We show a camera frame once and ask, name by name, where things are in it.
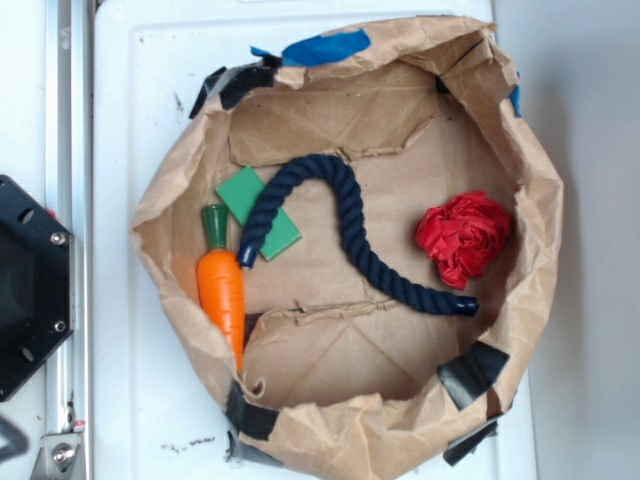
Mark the metal corner bracket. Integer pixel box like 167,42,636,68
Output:
30,433,86,480

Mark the dark blue twisted rope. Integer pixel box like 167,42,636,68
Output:
236,154,480,318

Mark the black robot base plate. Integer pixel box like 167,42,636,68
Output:
1,175,72,402

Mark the orange toy carrot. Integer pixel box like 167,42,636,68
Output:
196,204,246,371

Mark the aluminium frame rail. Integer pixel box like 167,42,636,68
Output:
45,1,98,479

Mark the red crumpled paper ball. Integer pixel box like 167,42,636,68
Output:
414,190,511,291

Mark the green rectangular block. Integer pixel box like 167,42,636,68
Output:
215,167,302,261

